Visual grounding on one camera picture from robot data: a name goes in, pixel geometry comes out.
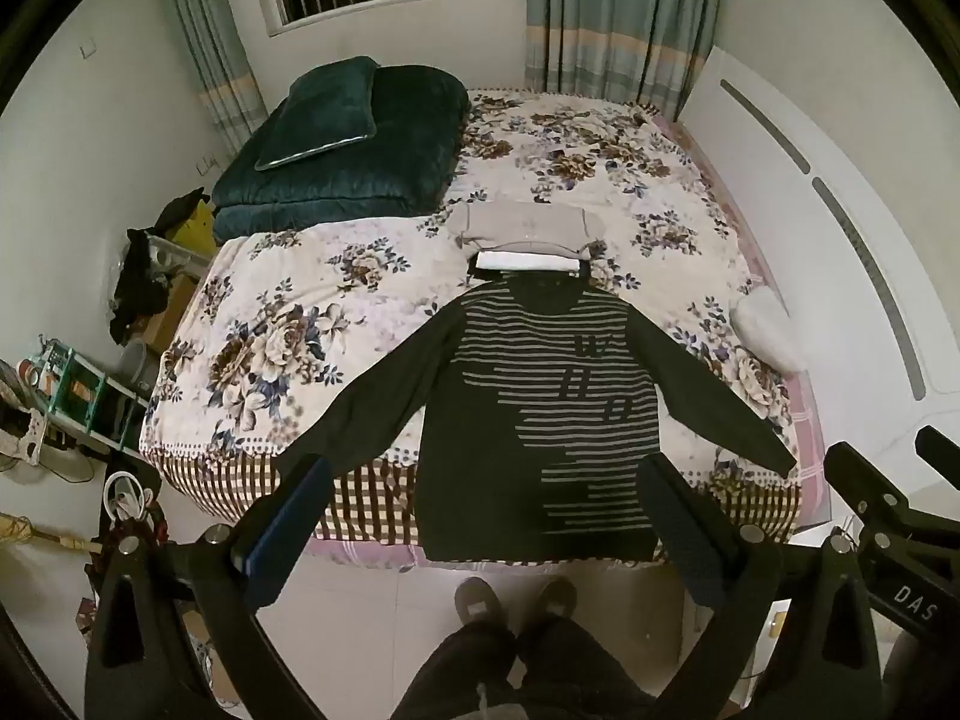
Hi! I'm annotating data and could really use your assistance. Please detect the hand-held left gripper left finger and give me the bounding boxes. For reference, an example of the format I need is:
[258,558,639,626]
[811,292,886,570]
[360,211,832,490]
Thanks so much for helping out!
[85,456,335,720]

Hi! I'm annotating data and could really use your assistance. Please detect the dark green quilt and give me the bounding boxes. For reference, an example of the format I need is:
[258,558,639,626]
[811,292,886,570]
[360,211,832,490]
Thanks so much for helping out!
[210,64,472,246]

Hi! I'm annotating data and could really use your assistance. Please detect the person's right shoe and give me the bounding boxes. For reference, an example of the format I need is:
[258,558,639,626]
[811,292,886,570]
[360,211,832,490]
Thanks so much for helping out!
[535,577,579,620]

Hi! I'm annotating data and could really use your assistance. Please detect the person's left shoe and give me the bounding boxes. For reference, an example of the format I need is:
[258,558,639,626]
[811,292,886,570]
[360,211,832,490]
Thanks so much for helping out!
[454,577,512,628]

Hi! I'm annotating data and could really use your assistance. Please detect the dark green pillow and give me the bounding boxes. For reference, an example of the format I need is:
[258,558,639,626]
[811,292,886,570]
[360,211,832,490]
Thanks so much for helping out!
[253,55,380,172]

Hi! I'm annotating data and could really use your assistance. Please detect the white headboard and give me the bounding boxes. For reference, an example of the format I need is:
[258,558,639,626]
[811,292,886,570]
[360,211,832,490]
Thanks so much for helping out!
[679,45,960,533]

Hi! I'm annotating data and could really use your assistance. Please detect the wooden broom handle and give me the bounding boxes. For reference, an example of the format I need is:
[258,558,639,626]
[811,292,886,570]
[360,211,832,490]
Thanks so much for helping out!
[0,513,107,554]

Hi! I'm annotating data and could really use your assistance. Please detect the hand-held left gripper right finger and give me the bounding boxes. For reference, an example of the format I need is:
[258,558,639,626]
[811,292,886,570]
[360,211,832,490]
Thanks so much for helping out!
[636,453,884,720]

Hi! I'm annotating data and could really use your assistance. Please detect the wide grey-green curtain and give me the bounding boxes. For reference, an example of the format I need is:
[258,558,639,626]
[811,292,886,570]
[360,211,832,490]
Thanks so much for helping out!
[521,0,730,122]

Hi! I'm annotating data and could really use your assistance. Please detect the folded white garment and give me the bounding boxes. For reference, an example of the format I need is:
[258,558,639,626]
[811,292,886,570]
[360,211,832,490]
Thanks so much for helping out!
[469,248,591,283]

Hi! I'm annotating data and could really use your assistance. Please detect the floral blanket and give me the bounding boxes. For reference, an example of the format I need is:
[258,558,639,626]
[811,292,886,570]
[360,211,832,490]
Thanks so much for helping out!
[139,86,805,550]

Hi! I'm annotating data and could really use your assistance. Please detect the white coiled cable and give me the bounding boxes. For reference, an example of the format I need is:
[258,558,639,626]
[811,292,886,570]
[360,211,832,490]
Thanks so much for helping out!
[100,468,149,524]

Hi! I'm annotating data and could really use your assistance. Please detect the black clothes pile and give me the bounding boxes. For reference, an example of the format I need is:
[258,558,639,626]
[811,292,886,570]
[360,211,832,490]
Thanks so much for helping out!
[109,187,212,347]

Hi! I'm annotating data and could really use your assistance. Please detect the yellow box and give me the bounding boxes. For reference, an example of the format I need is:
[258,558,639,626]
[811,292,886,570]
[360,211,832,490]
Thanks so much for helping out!
[174,199,220,265]

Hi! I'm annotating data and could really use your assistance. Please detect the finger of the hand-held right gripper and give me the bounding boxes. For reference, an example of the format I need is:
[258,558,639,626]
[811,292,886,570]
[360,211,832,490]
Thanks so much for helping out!
[913,425,960,470]
[823,442,913,524]

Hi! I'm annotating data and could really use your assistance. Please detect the cardboard box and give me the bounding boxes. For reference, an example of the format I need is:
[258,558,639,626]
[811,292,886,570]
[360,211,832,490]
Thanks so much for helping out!
[139,272,200,355]

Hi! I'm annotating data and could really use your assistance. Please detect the grey bucket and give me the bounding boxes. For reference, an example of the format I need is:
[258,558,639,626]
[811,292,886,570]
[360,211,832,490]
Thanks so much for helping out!
[115,340,159,395]

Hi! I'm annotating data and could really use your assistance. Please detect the person's shoe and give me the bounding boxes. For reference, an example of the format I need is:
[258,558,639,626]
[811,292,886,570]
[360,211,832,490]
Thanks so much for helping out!
[454,577,512,628]
[535,577,579,620]

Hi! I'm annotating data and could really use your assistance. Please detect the folded beige garment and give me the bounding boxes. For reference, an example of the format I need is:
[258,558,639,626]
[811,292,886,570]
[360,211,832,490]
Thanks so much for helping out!
[448,202,609,257]

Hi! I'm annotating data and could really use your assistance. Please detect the person's dark trousers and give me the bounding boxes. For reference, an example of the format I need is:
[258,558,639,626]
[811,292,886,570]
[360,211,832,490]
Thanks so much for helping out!
[390,613,655,720]

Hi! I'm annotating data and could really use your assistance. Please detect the dark striped sweater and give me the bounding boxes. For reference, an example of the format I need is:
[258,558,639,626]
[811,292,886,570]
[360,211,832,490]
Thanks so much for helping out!
[276,274,798,563]

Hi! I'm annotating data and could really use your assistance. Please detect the green rack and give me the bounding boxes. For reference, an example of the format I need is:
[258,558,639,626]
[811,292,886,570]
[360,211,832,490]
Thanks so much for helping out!
[28,340,152,457]

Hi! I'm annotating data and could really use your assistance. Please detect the white plush pillow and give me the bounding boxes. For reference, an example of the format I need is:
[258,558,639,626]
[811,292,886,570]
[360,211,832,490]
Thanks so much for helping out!
[729,289,806,373]

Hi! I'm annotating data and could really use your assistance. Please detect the narrow grey-green curtain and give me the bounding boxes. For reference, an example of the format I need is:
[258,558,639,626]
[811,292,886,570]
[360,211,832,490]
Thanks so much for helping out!
[154,0,268,160]

